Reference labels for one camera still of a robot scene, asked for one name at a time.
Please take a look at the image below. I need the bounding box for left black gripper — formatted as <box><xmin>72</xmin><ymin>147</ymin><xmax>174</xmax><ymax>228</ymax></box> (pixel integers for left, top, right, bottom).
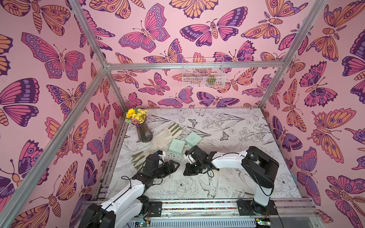
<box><xmin>151</xmin><ymin>160</ymin><xmax>180</xmax><ymax>180</ymax></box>

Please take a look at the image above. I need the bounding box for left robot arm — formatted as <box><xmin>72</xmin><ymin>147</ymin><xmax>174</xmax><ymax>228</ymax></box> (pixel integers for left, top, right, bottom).
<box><xmin>79</xmin><ymin>154</ymin><xmax>180</xmax><ymax>228</ymax></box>

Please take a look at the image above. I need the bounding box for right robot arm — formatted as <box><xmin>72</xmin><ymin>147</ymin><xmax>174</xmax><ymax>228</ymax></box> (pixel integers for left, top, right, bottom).
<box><xmin>183</xmin><ymin>145</ymin><xmax>279</xmax><ymax>216</ymax></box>

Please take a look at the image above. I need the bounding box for beige garden glove far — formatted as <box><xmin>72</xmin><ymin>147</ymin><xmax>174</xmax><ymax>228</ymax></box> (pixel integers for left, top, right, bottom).
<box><xmin>151</xmin><ymin>122</ymin><xmax>182</xmax><ymax>151</ymax></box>

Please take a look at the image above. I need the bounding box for beige garden glove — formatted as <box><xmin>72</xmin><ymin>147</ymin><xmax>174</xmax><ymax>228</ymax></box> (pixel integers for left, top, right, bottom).
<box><xmin>131</xmin><ymin>143</ymin><xmax>162</xmax><ymax>172</ymax></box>
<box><xmin>151</xmin><ymin>122</ymin><xmax>182</xmax><ymax>151</ymax></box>

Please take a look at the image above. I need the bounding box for beige garden glove near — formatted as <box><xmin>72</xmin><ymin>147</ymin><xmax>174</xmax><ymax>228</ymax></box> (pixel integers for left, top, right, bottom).
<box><xmin>131</xmin><ymin>143</ymin><xmax>162</xmax><ymax>172</ymax></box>

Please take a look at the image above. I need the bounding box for glass vase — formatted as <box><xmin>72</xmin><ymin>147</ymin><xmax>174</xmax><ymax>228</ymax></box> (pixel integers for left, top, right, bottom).
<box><xmin>136</xmin><ymin>122</ymin><xmax>153</xmax><ymax>143</ymax></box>

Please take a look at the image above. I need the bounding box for yellow flower bouquet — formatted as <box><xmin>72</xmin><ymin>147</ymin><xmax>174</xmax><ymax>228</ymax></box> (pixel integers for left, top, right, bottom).
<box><xmin>125</xmin><ymin>107</ymin><xmax>148</xmax><ymax>125</ymax></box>

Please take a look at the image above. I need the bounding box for white wire basket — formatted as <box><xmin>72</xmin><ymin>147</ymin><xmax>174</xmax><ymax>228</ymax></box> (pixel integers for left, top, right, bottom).
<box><xmin>181</xmin><ymin>62</ymin><xmax>226</xmax><ymax>89</ymax></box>

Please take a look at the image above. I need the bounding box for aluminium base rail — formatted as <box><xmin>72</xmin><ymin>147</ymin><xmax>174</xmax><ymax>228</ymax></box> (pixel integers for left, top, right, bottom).
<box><xmin>82</xmin><ymin>198</ymin><xmax>317</xmax><ymax>220</ymax></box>

